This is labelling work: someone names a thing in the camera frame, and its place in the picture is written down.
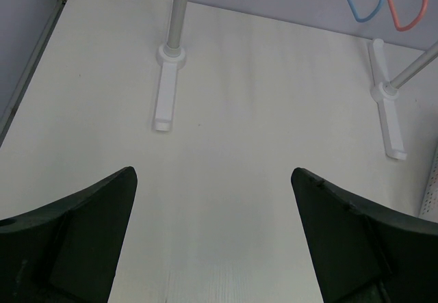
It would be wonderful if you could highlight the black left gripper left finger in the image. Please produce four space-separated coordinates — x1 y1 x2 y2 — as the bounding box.
1 166 138 302

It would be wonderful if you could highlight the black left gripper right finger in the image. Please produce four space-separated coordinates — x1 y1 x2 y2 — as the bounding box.
291 168 437 302

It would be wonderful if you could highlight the red wire hanger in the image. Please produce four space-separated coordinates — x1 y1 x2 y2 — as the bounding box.
385 0 430 32

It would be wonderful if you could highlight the clear plastic basket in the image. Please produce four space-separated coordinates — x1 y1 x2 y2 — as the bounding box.
419 149 438 223

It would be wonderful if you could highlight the white clothes rack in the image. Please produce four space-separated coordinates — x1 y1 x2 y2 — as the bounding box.
153 0 437 160

